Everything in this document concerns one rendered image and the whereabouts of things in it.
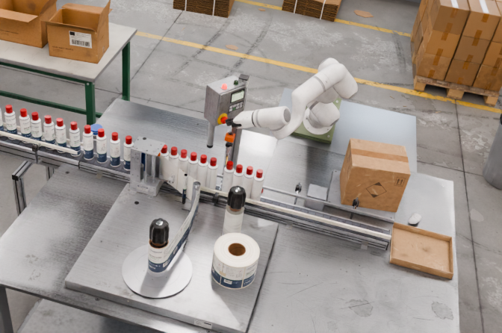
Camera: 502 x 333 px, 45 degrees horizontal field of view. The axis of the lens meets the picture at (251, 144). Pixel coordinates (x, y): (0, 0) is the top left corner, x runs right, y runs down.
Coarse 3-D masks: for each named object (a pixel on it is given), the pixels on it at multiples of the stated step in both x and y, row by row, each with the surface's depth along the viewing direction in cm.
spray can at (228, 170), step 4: (228, 164) 298; (232, 164) 299; (224, 168) 302; (228, 168) 299; (232, 168) 301; (224, 172) 301; (228, 172) 300; (232, 172) 301; (224, 176) 303; (228, 176) 301; (232, 176) 303; (224, 180) 304; (228, 180) 303; (224, 184) 305; (228, 184) 305; (224, 188) 307; (228, 188) 306; (228, 192) 308
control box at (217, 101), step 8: (224, 80) 286; (232, 80) 287; (208, 88) 280; (216, 88) 279; (232, 88) 281; (240, 88) 283; (208, 96) 283; (216, 96) 278; (224, 96) 279; (208, 104) 285; (216, 104) 280; (224, 104) 282; (232, 104) 286; (208, 112) 287; (216, 112) 282; (224, 112) 285; (232, 112) 289; (240, 112) 293; (208, 120) 290; (216, 120) 285
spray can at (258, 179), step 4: (256, 172) 297; (260, 172) 296; (256, 176) 298; (260, 176) 297; (256, 180) 298; (260, 180) 298; (252, 184) 302; (256, 184) 299; (260, 184) 299; (252, 188) 302; (256, 188) 301; (260, 188) 301; (252, 192) 303; (256, 192) 302; (260, 192) 303; (252, 196) 305; (256, 196) 304; (260, 196) 306; (256, 200) 306
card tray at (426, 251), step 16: (400, 224) 311; (400, 240) 306; (416, 240) 308; (432, 240) 309; (448, 240) 310; (400, 256) 298; (416, 256) 299; (432, 256) 300; (448, 256) 302; (432, 272) 290; (448, 272) 288
